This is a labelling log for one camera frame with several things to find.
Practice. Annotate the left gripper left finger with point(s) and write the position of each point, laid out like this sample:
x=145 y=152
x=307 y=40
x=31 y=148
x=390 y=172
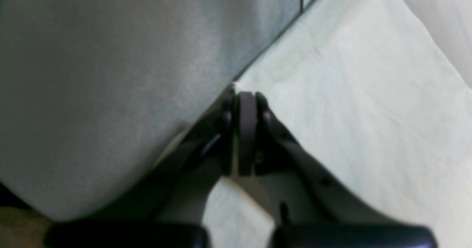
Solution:
x=165 y=208

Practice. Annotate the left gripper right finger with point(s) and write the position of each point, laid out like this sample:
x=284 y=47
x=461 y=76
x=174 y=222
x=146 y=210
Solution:
x=311 y=207

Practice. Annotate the light green polo t-shirt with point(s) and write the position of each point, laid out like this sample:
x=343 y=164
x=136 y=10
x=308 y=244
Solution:
x=365 y=90

